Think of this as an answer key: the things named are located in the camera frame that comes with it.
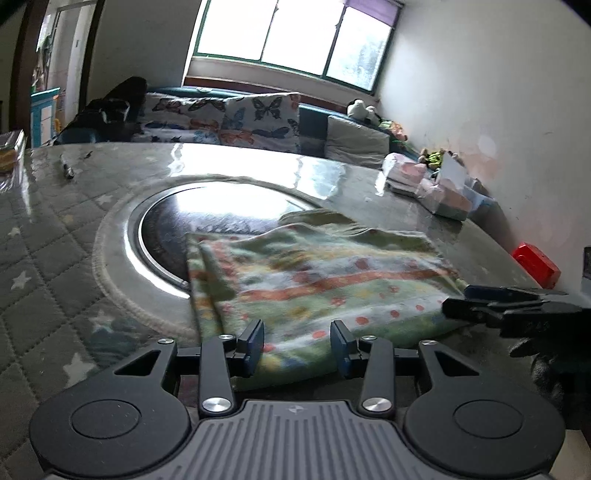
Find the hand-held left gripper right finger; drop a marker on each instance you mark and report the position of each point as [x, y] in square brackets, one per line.
[340, 346]

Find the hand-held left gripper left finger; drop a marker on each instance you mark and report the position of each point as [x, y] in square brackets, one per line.
[254, 346]

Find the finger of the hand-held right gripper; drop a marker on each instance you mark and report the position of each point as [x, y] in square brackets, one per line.
[489, 292]
[471, 310]

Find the pastel patterned baby garment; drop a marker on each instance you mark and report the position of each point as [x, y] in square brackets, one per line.
[323, 277]

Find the person's right hand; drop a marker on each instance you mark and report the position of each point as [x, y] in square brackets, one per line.
[563, 374]

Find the red box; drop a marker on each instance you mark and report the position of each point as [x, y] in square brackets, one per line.
[535, 264]

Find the clear box with white card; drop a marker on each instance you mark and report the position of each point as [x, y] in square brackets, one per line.
[452, 170]

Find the black round cooktop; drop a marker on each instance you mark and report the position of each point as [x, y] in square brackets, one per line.
[184, 217]

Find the small brown plush toy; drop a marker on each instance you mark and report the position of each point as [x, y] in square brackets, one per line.
[423, 157]

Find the pink and green plush toy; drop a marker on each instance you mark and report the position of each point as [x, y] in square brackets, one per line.
[393, 130]

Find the grey cushion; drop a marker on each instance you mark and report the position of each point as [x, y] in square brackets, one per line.
[355, 143]

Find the black and white plush toy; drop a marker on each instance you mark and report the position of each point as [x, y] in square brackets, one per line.
[362, 110]

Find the grey quilted star table cover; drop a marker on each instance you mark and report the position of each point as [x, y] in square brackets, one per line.
[46, 258]

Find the teal sofa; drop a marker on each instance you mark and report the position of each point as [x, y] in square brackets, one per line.
[311, 122]

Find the large butterfly print cushion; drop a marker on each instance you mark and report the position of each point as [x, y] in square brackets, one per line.
[263, 120]

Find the black pen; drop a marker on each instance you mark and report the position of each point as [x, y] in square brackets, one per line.
[68, 167]

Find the dark clothing pile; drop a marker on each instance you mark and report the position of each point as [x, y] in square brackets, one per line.
[111, 110]

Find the purple window blind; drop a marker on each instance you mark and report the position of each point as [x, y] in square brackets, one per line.
[374, 10]

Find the clear box with yellow contents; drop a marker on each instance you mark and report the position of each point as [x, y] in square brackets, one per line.
[11, 152]

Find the blue cabinet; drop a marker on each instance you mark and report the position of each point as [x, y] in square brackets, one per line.
[45, 115]

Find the green framed window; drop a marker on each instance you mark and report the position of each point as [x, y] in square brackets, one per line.
[295, 37]

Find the brown door frame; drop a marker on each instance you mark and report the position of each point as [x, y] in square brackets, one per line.
[21, 69]

